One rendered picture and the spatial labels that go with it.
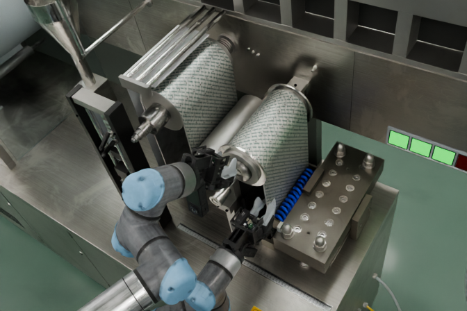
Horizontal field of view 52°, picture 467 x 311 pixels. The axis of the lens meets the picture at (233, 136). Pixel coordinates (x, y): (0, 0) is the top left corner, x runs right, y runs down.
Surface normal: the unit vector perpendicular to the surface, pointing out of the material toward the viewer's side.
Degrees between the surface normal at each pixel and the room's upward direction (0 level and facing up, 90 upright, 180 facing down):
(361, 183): 0
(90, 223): 0
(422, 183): 0
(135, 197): 50
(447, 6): 90
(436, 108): 90
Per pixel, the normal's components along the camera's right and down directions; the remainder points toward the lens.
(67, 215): -0.14, -0.66
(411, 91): -0.55, 0.67
